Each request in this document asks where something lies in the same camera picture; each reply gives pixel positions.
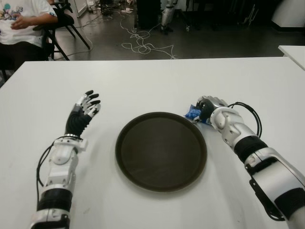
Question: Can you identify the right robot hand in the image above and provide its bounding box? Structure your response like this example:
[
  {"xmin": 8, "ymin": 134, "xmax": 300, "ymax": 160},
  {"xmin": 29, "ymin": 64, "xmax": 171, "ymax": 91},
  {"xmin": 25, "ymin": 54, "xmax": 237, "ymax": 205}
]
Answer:
[{"xmin": 195, "ymin": 95, "xmax": 228, "ymax": 121}]

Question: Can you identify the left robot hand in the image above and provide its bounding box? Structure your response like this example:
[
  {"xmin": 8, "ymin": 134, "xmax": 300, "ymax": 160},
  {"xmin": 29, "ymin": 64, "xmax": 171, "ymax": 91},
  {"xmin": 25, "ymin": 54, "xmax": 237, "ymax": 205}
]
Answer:
[{"xmin": 65, "ymin": 90, "xmax": 101, "ymax": 136}]

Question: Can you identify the blue Oreo packet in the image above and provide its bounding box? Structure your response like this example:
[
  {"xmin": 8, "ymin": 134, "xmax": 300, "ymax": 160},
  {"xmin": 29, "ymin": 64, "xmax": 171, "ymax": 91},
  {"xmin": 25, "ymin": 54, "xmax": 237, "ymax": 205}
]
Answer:
[{"xmin": 183, "ymin": 104, "xmax": 212, "ymax": 125}]

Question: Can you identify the round dark brown tray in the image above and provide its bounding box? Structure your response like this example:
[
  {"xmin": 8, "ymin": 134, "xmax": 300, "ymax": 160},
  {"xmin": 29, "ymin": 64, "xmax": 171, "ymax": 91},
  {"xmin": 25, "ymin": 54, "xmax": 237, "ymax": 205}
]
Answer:
[{"xmin": 115, "ymin": 111, "xmax": 207, "ymax": 192}]

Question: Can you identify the white side table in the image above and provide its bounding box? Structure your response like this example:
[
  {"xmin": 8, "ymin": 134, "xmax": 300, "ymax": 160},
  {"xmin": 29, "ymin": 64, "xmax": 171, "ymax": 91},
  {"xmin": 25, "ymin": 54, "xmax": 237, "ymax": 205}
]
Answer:
[{"xmin": 278, "ymin": 45, "xmax": 305, "ymax": 71}]

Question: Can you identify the black folding chair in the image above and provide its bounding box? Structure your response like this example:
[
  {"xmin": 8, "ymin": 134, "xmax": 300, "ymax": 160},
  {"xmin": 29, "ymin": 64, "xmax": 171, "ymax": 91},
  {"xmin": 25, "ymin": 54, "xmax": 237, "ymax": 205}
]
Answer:
[{"xmin": 32, "ymin": 0, "xmax": 91, "ymax": 61}]

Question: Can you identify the seated person white t-shirt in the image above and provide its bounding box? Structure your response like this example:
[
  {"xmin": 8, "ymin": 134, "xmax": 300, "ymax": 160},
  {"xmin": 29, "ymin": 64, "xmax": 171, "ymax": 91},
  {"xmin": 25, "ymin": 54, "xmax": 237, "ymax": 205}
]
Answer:
[{"xmin": 0, "ymin": 0, "xmax": 59, "ymax": 71}]

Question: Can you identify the black cabinet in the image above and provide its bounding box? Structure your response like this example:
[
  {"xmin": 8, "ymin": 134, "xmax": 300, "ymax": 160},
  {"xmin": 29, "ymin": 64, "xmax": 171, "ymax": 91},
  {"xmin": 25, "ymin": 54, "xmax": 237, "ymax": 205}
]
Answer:
[{"xmin": 134, "ymin": 0, "xmax": 163, "ymax": 31}]

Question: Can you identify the white framed panel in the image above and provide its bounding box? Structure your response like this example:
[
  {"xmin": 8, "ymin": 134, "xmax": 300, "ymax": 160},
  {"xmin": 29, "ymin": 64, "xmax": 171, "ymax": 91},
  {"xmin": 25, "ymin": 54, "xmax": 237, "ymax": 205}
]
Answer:
[{"xmin": 72, "ymin": 0, "xmax": 90, "ymax": 17}]

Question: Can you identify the white column black base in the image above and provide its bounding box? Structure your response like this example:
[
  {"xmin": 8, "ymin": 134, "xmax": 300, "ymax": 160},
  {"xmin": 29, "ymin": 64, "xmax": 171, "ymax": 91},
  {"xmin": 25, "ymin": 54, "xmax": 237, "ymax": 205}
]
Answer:
[{"xmin": 271, "ymin": 0, "xmax": 305, "ymax": 31}]

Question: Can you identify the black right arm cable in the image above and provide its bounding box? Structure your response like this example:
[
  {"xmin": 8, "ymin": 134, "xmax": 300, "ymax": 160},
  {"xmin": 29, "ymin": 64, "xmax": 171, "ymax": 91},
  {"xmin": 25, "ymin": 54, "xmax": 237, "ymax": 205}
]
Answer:
[{"xmin": 227, "ymin": 102, "xmax": 262, "ymax": 138}]

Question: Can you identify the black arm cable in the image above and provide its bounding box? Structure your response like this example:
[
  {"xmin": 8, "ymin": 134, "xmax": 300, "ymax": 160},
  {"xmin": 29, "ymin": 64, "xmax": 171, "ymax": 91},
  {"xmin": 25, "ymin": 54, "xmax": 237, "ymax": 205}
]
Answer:
[
  {"xmin": 36, "ymin": 135, "xmax": 83, "ymax": 198},
  {"xmin": 227, "ymin": 102, "xmax": 262, "ymax": 138}
]

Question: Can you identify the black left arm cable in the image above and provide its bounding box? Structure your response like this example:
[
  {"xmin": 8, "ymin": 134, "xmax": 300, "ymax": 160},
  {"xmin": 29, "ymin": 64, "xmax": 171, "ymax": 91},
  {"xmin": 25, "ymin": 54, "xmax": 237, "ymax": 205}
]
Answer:
[{"xmin": 36, "ymin": 135, "xmax": 83, "ymax": 198}]

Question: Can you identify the tangled white floor cable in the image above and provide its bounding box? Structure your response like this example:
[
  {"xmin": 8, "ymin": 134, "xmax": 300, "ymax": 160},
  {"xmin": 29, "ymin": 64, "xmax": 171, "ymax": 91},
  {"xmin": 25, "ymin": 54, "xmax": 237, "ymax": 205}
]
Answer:
[{"xmin": 119, "ymin": 18, "xmax": 177, "ymax": 60}]

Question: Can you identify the silver folding frame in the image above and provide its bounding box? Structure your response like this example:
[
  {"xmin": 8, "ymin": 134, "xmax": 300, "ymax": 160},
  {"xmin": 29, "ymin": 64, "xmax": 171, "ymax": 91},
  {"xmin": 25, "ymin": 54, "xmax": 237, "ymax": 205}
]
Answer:
[{"xmin": 238, "ymin": 2, "xmax": 260, "ymax": 26}]

